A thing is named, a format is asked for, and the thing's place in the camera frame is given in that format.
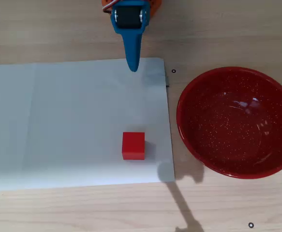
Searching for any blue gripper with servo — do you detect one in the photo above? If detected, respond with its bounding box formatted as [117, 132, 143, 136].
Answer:
[110, 1, 148, 73]

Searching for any red cube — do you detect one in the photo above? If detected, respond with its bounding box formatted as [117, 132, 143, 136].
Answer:
[121, 131, 146, 161]

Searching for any red speckled bowl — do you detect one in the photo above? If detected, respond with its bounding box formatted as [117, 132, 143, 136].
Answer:
[176, 67, 282, 180]

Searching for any white paper sheet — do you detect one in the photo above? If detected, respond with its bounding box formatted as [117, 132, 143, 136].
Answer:
[0, 57, 176, 192]

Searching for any black red white servo cable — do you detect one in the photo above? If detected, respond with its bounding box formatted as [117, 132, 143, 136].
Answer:
[102, 0, 113, 14]

